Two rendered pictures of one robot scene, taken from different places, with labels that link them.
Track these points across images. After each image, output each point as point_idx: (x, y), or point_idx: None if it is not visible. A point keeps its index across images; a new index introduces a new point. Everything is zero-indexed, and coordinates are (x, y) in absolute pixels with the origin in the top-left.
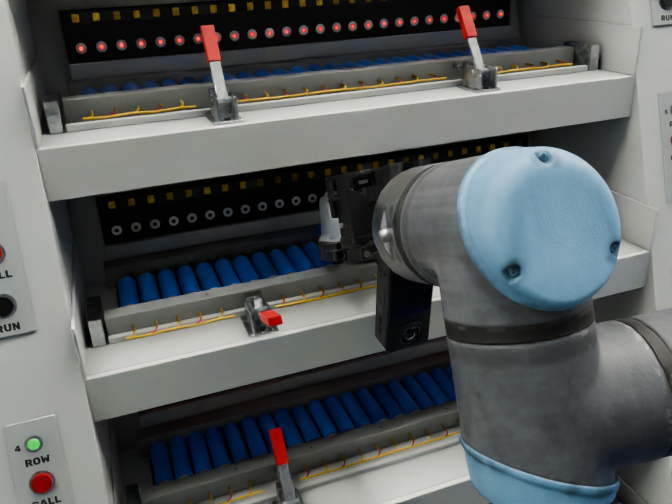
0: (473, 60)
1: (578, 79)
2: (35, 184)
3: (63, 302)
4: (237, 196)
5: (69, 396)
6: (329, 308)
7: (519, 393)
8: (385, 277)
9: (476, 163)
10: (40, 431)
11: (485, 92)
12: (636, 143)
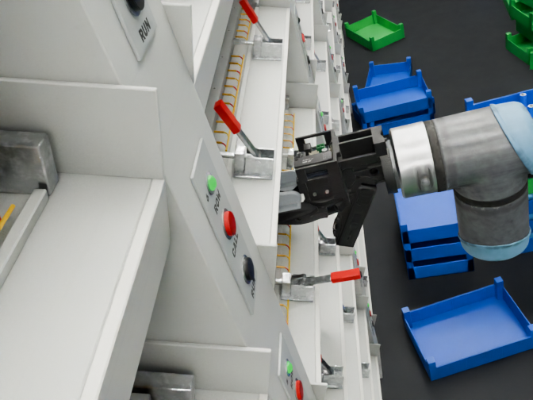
0: (266, 37)
1: (280, 22)
2: (281, 314)
3: (307, 377)
4: None
5: None
6: (297, 251)
7: (525, 209)
8: (365, 205)
9: (504, 125)
10: None
11: (282, 58)
12: (295, 48)
